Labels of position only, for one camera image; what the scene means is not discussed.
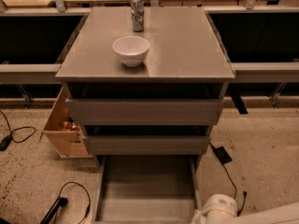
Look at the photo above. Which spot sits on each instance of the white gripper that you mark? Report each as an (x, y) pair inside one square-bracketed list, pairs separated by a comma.
[(198, 216)]

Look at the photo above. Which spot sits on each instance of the grey bottom drawer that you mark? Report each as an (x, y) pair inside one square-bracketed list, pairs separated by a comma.
[(146, 190)]

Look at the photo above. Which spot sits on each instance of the grey drawer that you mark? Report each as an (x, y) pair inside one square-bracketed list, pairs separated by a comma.
[(150, 112), (145, 140), (146, 190)]

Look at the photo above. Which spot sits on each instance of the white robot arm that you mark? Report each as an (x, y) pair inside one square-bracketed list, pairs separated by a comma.
[(287, 214)]

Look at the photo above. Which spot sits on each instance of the grey middle drawer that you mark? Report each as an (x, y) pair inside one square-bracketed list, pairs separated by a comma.
[(145, 140)]

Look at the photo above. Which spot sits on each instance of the grey drawer cabinet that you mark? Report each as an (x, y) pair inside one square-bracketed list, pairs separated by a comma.
[(185, 59)]

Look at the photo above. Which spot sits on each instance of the grey top drawer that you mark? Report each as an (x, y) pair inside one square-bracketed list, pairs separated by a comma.
[(150, 112)]

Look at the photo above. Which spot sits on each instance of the black power adapter right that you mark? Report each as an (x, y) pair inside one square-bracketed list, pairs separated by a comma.
[(222, 155)]

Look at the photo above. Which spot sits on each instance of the black bar tool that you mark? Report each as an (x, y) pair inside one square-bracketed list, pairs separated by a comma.
[(58, 203)]

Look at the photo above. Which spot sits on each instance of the cardboard box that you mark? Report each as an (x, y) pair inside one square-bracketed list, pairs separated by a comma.
[(66, 137)]

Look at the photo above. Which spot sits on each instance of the white ceramic bowl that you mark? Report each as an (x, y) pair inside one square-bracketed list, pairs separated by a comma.
[(131, 50)]

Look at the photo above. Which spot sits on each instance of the black adapter left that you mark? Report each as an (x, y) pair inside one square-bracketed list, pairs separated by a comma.
[(5, 142)]

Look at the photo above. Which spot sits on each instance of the silver drink can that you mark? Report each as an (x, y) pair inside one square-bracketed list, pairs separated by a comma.
[(137, 14)]

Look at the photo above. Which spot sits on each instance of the grey right rail beam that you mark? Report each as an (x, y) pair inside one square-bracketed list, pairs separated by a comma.
[(265, 72)]

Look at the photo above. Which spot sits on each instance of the grey rail beam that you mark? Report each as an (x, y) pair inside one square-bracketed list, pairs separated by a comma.
[(28, 73), (265, 72)]

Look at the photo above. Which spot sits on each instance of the grey left rail beam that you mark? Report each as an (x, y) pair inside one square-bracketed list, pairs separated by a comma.
[(28, 73)]

